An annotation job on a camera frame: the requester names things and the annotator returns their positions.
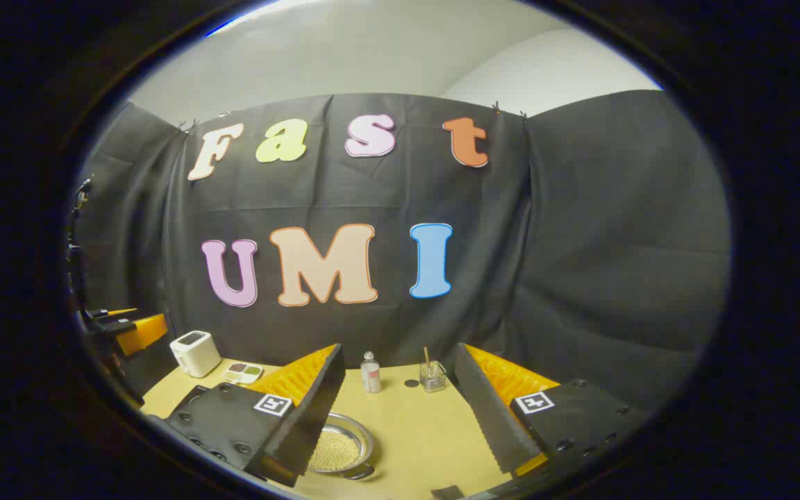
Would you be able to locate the black backdrop cloth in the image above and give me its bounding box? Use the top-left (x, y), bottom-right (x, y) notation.
top-left (72, 90), bottom-right (731, 412)

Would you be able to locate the small clear plastic bottle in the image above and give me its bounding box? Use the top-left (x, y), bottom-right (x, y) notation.
top-left (361, 351), bottom-right (382, 394)

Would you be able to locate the white divided dish of beans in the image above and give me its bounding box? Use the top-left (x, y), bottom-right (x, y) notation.
top-left (222, 362), bottom-right (264, 385)

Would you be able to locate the stainless steel pot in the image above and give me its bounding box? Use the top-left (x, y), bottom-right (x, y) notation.
top-left (306, 412), bottom-right (376, 481)

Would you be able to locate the white toaster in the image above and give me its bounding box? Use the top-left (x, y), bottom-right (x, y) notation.
top-left (169, 331), bottom-right (222, 378)

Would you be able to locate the pile of yellow soybeans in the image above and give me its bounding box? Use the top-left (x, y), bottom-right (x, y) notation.
top-left (308, 428), bottom-right (362, 472)

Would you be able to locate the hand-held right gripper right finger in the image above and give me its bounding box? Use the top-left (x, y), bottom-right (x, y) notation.
top-left (453, 342), bottom-right (651, 478)

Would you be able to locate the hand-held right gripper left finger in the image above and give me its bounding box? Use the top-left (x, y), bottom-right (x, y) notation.
top-left (164, 342), bottom-right (347, 487)

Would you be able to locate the clear glass cup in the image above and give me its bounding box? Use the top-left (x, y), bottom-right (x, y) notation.
top-left (419, 360), bottom-right (447, 393)

